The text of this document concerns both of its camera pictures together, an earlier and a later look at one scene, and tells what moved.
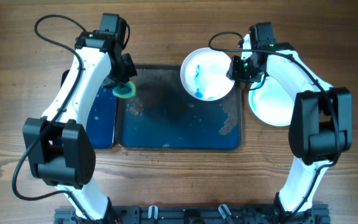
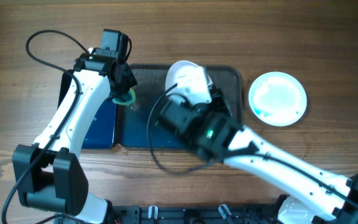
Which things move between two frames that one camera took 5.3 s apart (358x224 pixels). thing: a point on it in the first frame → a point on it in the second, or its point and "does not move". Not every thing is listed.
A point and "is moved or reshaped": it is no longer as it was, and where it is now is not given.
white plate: (203, 74) is moved or reshaped
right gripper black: (234, 72) → (217, 100)
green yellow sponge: (128, 91) is moved or reshaped
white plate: (273, 103) does not move
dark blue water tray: (102, 122) does not move
